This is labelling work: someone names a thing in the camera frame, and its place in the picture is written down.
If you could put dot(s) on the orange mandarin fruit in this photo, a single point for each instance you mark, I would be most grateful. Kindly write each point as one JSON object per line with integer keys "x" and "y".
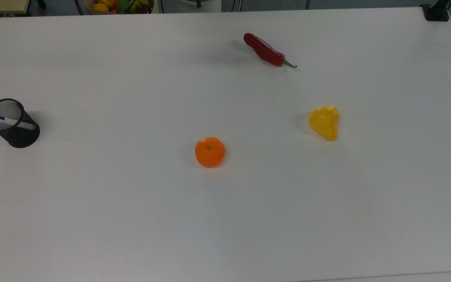
{"x": 210, "y": 152}

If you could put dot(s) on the red chili pepper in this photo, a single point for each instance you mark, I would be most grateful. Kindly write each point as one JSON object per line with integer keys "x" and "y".
{"x": 264, "y": 51}

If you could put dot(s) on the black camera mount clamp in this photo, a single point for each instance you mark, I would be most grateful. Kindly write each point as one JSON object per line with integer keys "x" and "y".
{"x": 435, "y": 13}

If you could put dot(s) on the black mesh pen cup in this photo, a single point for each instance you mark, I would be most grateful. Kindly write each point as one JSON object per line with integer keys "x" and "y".
{"x": 22, "y": 138}

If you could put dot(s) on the basket of toy fruit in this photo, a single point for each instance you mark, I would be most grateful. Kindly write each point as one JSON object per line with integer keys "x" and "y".
{"x": 104, "y": 7}

